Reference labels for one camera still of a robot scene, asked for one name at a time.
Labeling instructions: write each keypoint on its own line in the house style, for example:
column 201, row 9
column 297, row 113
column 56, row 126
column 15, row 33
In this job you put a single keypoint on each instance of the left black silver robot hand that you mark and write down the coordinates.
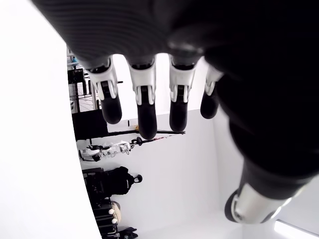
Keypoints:
column 224, row 37

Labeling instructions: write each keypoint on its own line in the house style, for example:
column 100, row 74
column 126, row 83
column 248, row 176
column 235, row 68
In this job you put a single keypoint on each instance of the metal shelving rack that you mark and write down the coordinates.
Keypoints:
column 79, row 84

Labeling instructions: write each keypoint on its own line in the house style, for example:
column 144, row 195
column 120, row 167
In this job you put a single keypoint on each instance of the silver humanoid robot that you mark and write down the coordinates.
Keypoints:
column 109, row 150

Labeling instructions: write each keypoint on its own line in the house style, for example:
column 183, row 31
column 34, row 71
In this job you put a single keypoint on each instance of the black panel screen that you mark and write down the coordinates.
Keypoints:
column 88, row 124

